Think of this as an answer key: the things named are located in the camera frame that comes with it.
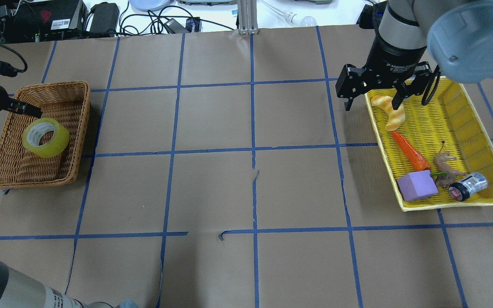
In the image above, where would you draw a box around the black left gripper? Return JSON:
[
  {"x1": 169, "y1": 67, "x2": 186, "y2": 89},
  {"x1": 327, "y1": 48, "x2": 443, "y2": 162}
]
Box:
[{"x1": 0, "y1": 86, "x2": 42, "y2": 118}]

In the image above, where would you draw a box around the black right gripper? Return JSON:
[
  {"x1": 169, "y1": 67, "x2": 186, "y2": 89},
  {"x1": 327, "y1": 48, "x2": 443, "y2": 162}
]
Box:
[{"x1": 335, "y1": 43, "x2": 442, "y2": 111}]

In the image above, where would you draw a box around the yellow packing tape roll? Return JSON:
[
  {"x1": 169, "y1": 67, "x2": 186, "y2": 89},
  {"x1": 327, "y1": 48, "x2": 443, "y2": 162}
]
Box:
[{"x1": 21, "y1": 118, "x2": 70, "y2": 158}]

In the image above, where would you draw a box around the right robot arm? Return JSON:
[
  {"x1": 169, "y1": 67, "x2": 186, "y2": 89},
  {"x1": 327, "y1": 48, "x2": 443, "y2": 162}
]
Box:
[{"x1": 335, "y1": 0, "x2": 493, "y2": 111}]

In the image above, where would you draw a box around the toy croissant bread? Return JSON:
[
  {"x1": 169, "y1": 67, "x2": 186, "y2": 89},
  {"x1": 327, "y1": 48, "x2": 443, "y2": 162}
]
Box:
[{"x1": 371, "y1": 95, "x2": 407, "y2": 131}]

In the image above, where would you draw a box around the brown wicker basket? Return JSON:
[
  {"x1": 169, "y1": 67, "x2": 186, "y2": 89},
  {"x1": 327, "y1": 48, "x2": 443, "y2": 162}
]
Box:
[{"x1": 0, "y1": 81, "x2": 91, "y2": 189}]

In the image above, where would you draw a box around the yellow woven plastic tray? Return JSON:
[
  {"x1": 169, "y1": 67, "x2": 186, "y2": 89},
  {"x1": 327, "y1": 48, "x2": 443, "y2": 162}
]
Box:
[{"x1": 364, "y1": 77, "x2": 493, "y2": 212}]

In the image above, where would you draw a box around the orange toy carrot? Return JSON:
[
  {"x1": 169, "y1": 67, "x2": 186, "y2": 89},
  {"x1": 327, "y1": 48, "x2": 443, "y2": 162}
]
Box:
[{"x1": 391, "y1": 131, "x2": 431, "y2": 172}]

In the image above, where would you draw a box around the black computer box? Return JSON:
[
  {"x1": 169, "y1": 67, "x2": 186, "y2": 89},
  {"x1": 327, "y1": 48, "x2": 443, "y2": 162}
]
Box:
[{"x1": 4, "y1": 0, "x2": 87, "y2": 43}]

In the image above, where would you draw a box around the purple foam cube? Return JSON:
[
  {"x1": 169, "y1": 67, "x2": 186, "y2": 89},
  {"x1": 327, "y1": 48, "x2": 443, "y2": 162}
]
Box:
[{"x1": 397, "y1": 170, "x2": 439, "y2": 201}]

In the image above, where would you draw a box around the white light bulb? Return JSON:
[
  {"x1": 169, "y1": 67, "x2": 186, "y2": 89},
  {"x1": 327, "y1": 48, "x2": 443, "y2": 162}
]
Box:
[{"x1": 282, "y1": 11, "x2": 318, "y2": 27}]

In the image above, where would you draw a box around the brown toy creature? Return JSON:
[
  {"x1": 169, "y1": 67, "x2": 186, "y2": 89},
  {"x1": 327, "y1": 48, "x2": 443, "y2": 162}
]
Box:
[{"x1": 433, "y1": 141, "x2": 468, "y2": 189}]

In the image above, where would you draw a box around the black power adapter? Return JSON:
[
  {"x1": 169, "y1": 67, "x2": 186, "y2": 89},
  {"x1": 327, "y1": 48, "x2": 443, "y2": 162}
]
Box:
[{"x1": 88, "y1": 2, "x2": 119, "y2": 37}]

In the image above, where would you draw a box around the small silver battery can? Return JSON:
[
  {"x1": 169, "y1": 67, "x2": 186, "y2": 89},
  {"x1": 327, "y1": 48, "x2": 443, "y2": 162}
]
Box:
[{"x1": 448, "y1": 172, "x2": 489, "y2": 201}]

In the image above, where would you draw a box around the blue plate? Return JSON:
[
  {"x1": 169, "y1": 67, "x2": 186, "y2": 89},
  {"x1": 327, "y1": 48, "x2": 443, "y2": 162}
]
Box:
[{"x1": 128, "y1": 0, "x2": 172, "y2": 12}]

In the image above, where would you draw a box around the aluminium frame post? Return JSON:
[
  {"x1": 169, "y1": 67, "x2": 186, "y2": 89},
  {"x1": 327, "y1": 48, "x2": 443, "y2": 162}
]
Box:
[{"x1": 236, "y1": 0, "x2": 259, "y2": 35}]

